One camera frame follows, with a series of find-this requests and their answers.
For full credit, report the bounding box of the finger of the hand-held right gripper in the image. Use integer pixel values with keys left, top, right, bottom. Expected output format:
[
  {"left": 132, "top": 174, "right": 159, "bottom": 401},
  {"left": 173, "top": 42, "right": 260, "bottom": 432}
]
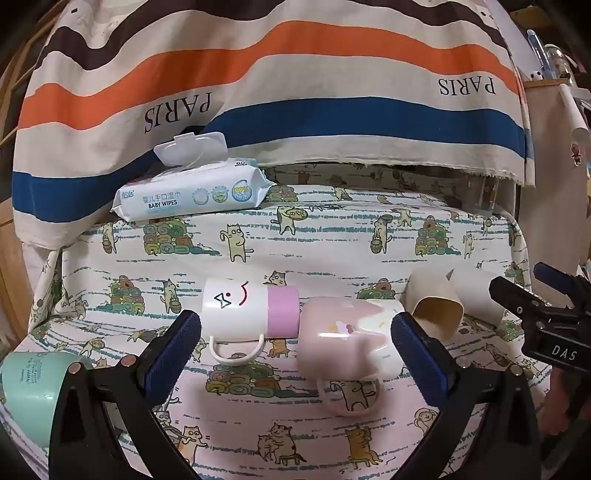
[
  {"left": 533, "top": 261, "right": 583, "bottom": 301},
  {"left": 488, "top": 276, "right": 548, "bottom": 324}
]

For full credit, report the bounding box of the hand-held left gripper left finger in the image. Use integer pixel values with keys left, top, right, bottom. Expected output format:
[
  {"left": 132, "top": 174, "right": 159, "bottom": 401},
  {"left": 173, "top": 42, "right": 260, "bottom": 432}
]
[{"left": 48, "top": 309, "right": 204, "bottom": 480}]

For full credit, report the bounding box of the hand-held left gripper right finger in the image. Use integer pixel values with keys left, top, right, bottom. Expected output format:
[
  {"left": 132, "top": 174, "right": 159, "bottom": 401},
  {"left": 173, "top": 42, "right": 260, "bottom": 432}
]
[{"left": 390, "top": 311, "right": 544, "bottom": 480}]

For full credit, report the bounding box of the plain white cup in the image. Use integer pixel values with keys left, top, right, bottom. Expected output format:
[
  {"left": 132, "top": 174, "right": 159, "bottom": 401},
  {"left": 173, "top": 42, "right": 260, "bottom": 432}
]
[{"left": 449, "top": 268, "right": 507, "bottom": 331}]

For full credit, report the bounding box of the white cup with pink band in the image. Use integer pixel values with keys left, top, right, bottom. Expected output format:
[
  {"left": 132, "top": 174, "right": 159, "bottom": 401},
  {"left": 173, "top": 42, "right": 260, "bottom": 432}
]
[{"left": 200, "top": 276, "right": 302, "bottom": 368}]

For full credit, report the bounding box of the beige cup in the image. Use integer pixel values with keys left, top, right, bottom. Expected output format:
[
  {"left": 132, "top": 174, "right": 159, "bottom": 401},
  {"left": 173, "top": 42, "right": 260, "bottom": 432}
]
[{"left": 401, "top": 268, "right": 464, "bottom": 334}]

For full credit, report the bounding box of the mint green cup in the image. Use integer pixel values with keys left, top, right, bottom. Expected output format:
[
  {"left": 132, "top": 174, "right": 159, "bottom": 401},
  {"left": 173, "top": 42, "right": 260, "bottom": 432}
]
[{"left": 0, "top": 352, "right": 94, "bottom": 449}]

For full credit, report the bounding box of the beige cabinet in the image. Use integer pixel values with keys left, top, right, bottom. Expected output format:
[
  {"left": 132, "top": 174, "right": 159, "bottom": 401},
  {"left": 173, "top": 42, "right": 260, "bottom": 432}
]
[{"left": 518, "top": 78, "right": 591, "bottom": 289}]

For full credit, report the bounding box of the baby wipes pack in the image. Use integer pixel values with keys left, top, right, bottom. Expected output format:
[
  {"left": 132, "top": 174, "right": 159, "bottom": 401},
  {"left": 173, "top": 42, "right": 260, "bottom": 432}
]
[{"left": 110, "top": 131, "right": 278, "bottom": 223}]

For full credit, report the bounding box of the cat print cloth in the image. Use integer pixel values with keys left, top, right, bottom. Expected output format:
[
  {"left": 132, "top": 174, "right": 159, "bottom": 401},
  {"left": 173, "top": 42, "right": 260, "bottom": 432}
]
[{"left": 0, "top": 164, "right": 557, "bottom": 480}]

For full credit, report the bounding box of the clear bottle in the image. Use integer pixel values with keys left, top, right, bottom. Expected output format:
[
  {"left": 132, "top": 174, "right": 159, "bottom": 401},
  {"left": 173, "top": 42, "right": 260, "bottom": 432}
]
[{"left": 543, "top": 44, "right": 574, "bottom": 82}]

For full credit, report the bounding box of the striped cloth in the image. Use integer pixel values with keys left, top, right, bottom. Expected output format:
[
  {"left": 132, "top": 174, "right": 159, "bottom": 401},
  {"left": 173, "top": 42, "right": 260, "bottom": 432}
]
[{"left": 11, "top": 0, "right": 537, "bottom": 252}]

